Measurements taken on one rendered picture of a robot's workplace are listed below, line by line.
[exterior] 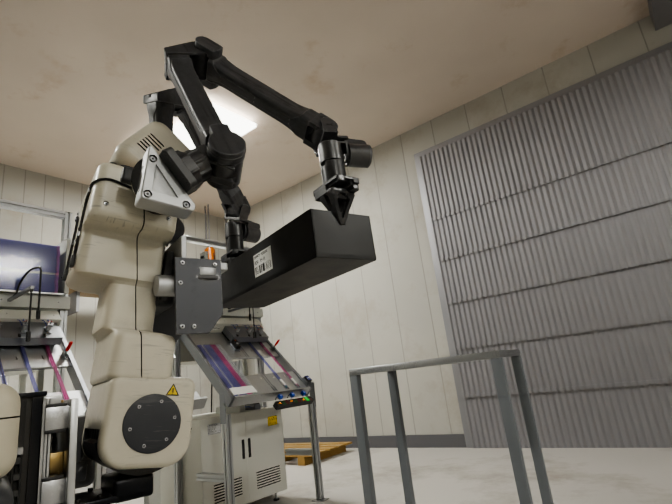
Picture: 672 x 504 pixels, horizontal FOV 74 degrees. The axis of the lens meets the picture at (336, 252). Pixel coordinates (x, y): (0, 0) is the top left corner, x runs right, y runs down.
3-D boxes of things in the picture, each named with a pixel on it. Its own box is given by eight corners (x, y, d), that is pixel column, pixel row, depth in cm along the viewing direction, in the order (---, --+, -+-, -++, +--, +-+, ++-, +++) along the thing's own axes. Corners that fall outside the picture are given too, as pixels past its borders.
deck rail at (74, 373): (95, 427, 205) (100, 417, 204) (90, 428, 203) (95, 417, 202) (56, 334, 248) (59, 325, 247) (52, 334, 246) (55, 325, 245)
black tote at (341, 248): (214, 308, 138) (211, 273, 141) (264, 307, 148) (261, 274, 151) (316, 257, 95) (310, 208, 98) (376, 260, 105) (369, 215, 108)
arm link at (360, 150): (310, 144, 115) (318, 116, 108) (351, 146, 119) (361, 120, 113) (321, 176, 108) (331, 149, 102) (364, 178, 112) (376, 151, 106)
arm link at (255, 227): (225, 202, 151) (242, 203, 146) (251, 209, 160) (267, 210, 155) (219, 236, 151) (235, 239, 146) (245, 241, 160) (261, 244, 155)
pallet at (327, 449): (355, 451, 477) (354, 441, 480) (309, 466, 421) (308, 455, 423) (282, 451, 542) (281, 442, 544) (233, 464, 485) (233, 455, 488)
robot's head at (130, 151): (110, 145, 94) (160, 112, 103) (93, 185, 110) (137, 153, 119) (163, 195, 98) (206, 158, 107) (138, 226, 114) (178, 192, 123)
